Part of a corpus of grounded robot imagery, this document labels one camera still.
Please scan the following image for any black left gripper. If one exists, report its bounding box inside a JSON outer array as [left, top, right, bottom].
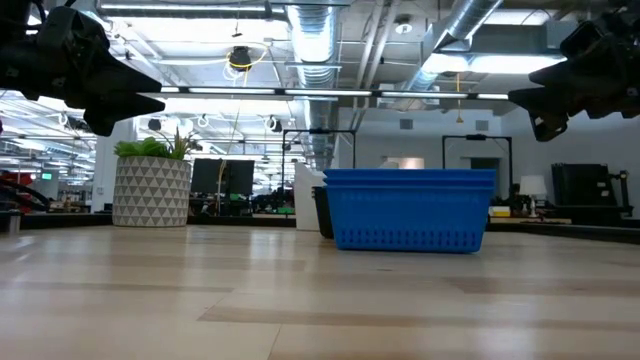
[[0, 5, 166, 137]]

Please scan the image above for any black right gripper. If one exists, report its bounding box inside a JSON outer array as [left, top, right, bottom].
[[507, 9, 640, 142]]

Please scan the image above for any black plastic basket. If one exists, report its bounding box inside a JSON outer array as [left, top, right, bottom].
[[312, 185, 335, 240]]

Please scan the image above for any white building column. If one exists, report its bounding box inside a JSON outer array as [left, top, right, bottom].
[[91, 118, 137, 214]]

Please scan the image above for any black equipment rack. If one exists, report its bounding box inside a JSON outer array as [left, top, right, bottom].
[[550, 162, 635, 219]]

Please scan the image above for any white table lamp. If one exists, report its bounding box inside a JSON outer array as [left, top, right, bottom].
[[518, 174, 549, 217]]

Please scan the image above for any triangle-patterned grey white pot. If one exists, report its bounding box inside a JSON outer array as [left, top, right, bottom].
[[111, 155, 193, 229]]

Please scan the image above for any black computer monitor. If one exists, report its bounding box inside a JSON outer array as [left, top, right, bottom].
[[223, 158, 256, 197], [189, 158, 225, 197]]

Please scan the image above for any overhead LED light bar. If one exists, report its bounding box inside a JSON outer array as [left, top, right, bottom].
[[149, 85, 509, 101]]

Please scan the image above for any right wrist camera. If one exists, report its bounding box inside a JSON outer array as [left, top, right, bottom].
[[559, 18, 609, 59]]

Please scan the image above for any black metal stand frame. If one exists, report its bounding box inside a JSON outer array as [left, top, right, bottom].
[[441, 133, 514, 201], [281, 128, 358, 174]]

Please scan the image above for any smooth silver ventilation duct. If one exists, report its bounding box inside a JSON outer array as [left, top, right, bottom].
[[404, 0, 504, 94]]

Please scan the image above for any black overhead camera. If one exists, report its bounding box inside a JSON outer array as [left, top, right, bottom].
[[228, 45, 254, 71]]

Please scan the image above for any black metal table frame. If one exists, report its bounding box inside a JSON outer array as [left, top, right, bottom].
[[0, 212, 640, 246]]

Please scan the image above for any ribbed silver ventilation duct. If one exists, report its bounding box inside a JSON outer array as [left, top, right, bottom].
[[285, 0, 342, 171]]

